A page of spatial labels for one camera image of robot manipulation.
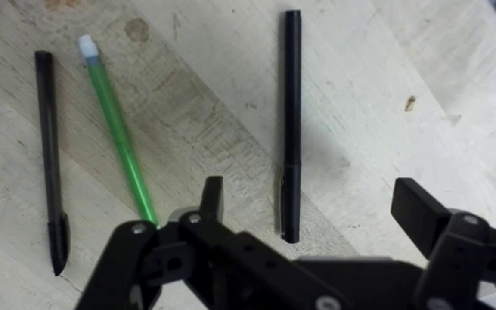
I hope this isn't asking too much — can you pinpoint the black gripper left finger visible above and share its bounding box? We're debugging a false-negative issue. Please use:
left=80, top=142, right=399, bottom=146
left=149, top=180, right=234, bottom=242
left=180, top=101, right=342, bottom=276
left=73, top=173, right=330, bottom=310

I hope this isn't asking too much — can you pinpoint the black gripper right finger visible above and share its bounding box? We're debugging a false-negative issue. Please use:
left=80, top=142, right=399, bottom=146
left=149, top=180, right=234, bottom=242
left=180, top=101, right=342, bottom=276
left=389, top=175, right=496, bottom=310

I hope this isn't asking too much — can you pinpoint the slim black pen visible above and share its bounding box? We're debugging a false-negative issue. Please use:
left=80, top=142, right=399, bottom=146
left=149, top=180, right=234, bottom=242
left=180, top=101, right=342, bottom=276
left=277, top=8, right=304, bottom=244

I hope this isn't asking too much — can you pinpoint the black pen with wide cap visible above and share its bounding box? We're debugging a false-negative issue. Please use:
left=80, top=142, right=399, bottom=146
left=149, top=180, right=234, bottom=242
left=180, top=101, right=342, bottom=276
left=32, top=49, right=72, bottom=278

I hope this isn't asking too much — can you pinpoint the green pen with white cap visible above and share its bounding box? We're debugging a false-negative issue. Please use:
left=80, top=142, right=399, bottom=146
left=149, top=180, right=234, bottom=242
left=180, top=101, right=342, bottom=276
left=75, top=32, right=161, bottom=227

